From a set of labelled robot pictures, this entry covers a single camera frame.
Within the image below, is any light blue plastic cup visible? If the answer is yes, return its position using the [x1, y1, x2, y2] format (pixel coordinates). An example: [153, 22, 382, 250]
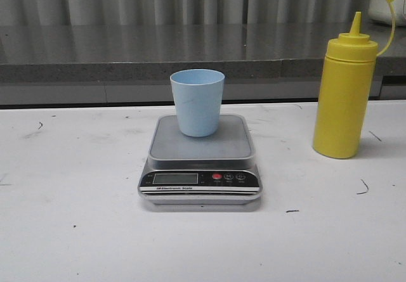
[170, 69, 225, 137]

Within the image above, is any stainless steel back counter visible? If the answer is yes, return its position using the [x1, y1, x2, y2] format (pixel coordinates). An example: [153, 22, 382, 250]
[0, 22, 406, 106]

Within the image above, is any white appliance in background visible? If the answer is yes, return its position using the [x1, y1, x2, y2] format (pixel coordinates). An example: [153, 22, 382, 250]
[368, 0, 405, 27]

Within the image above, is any yellow squeeze bottle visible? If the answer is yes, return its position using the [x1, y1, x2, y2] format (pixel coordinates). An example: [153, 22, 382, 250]
[313, 0, 396, 159]

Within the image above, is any silver digital kitchen scale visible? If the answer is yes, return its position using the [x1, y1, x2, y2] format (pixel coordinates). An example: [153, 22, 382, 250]
[138, 114, 263, 211]

